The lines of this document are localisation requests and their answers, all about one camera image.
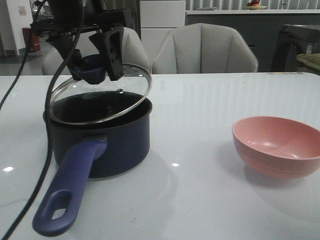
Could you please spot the left grey chair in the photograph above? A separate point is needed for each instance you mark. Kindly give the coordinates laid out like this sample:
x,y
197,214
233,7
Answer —
x,y
132,52

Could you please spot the pink bowl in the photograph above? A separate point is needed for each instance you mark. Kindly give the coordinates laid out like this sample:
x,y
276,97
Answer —
x,y
277,147

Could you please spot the white cabinet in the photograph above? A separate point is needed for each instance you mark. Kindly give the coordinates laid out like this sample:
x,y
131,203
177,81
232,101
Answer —
x,y
157,18

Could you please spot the dark grey counter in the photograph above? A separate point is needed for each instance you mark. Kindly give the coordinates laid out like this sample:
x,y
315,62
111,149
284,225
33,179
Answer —
x,y
259,28

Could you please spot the black appliance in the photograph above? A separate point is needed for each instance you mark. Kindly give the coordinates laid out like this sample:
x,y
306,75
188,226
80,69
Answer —
x,y
292,41

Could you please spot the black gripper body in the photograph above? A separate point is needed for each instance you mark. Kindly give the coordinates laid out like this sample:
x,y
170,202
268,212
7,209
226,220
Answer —
x,y
69,16

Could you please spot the grey chair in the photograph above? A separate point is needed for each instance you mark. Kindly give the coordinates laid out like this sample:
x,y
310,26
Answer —
x,y
203,48
132,52

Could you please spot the blue saucepan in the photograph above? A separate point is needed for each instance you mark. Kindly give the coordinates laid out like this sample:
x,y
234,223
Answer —
x,y
94,135

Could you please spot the glass lid with blue knob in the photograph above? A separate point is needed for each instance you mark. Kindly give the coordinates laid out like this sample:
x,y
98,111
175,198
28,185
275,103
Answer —
x,y
120,85

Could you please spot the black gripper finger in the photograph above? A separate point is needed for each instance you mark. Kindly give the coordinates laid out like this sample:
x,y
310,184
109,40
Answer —
x,y
109,45
66,47

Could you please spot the red bin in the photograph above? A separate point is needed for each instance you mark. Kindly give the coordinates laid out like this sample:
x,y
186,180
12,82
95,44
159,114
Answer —
x,y
32,42

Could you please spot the right grey chair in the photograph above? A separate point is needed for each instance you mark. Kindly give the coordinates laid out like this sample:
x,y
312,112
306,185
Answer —
x,y
203,48

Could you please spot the fruit plate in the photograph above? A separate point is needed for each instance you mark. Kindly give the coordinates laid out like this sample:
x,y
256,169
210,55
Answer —
x,y
254,5

